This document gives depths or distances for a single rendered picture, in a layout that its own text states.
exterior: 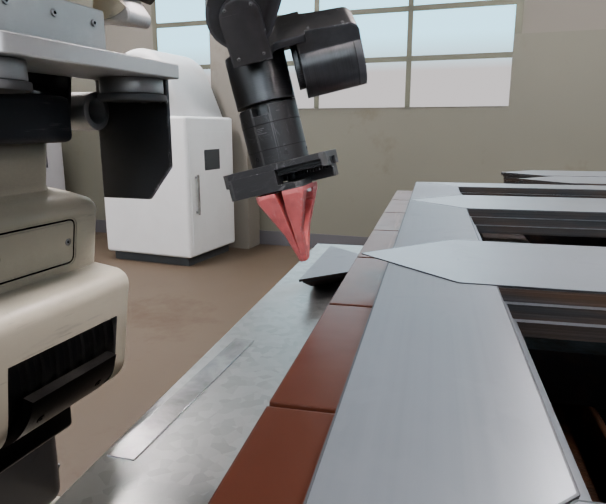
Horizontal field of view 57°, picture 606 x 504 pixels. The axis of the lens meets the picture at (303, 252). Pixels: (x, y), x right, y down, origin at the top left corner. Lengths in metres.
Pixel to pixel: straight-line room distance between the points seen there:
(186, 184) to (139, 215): 0.48
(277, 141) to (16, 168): 0.30
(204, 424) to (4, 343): 0.20
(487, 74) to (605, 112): 0.81
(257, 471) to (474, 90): 4.13
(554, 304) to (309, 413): 0.24
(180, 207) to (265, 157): 3.49
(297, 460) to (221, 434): 0.32
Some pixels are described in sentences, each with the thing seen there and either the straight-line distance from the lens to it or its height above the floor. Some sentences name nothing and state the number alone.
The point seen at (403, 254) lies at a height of 0.85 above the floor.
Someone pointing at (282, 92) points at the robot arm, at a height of 1.00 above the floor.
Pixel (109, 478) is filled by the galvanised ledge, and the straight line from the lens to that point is 0.54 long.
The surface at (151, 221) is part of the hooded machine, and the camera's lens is 4.18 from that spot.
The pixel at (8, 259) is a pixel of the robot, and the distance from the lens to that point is 0.64.
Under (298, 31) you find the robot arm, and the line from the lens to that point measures 0.53.
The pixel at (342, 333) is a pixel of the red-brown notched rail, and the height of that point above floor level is 0.83.
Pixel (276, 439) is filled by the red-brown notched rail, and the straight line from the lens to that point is 0.28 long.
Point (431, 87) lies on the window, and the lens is 4.35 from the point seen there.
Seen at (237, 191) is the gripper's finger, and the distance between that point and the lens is 0.53.
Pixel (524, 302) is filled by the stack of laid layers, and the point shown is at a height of 0.84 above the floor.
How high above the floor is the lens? 0.97
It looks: 12 degrees down
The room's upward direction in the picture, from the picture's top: straight up
